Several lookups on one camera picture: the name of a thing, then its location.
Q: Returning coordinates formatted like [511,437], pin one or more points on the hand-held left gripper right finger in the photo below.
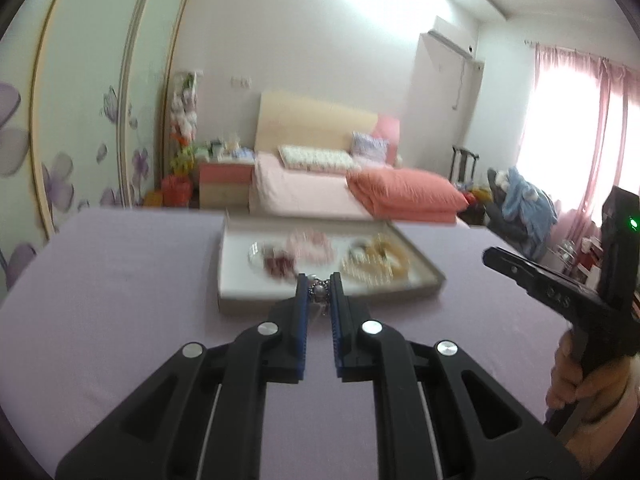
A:
[337,310]

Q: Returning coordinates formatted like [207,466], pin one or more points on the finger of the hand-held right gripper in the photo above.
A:
[540,282]

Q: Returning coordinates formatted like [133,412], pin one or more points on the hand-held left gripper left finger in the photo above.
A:
[301,310]

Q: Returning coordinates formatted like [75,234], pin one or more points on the grey cardboard tray box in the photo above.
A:
[250,302]

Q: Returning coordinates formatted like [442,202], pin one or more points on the person's right forearm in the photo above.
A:
[607,440]

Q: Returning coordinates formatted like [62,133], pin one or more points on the person's right hand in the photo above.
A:
[565,377]

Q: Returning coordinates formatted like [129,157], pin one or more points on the blue fleece garment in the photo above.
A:
[527,200]

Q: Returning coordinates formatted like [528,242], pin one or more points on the pile of colourful toys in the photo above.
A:
[475,195]

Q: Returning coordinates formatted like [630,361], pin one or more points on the pink bed sheet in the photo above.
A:
[295,190]

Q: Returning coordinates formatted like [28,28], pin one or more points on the dark wooden chair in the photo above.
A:
[465,165]

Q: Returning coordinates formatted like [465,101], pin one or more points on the pink beige nightstand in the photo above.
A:
[225,182]

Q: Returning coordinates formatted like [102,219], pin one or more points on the flat patterned pillow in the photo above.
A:
[315,157]

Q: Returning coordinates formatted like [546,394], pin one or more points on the pink curtain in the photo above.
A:
[600,110]

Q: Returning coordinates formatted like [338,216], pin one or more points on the purple floral pillow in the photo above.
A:
[370,147]

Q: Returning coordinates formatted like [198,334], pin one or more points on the light blue box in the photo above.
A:
[244,154]

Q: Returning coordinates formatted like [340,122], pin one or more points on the red basket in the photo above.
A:
[176,191]

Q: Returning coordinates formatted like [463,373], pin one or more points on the purple table cloth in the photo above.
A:
[125,285]

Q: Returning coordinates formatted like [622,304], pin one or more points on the white cup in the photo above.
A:
[216,150]

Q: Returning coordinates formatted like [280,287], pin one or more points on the plain pink pillow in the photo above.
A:
[389,132]

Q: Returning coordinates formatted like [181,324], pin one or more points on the beige bed headboard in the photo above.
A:
[310,120]

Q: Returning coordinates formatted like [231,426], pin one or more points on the clear tube of plush toys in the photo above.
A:
[182,120]

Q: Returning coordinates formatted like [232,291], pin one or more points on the floral sliding wardrobe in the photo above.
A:
[85,110]

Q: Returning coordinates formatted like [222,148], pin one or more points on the wall socket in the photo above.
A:
[242,81]

